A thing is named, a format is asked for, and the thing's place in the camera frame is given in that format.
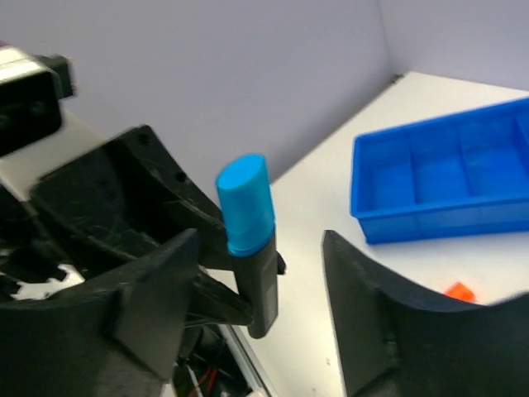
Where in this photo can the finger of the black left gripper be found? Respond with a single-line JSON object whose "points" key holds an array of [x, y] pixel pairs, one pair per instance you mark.
{"points": [[212, 302], [124, 198]]}

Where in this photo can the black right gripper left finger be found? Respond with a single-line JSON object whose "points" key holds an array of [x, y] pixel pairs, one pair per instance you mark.
{"points": [[117, 334]]}

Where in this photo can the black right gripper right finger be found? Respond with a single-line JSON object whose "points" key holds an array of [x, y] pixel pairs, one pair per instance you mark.
{"points": [[397, 338]]}

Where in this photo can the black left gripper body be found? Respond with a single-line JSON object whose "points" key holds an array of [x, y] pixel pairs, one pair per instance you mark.
{"points": [[48, 261]]}

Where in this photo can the orange capped black highlighter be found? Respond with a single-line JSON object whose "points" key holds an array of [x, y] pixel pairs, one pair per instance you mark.
{"points": [[461, 292]]}

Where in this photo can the blue highlighter cap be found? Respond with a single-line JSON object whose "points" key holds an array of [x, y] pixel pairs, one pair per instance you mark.
{"points": [[244, 193]]}

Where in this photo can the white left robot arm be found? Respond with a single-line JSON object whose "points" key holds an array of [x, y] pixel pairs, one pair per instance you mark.
{"points": [[24, 168]]}

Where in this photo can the blue compartment tray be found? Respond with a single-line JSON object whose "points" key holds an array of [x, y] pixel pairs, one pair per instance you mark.
{"points": [[452, 176]]}

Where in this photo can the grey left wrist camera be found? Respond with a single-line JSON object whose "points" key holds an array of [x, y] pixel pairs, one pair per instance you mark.
{"points": [[32, 87]]}

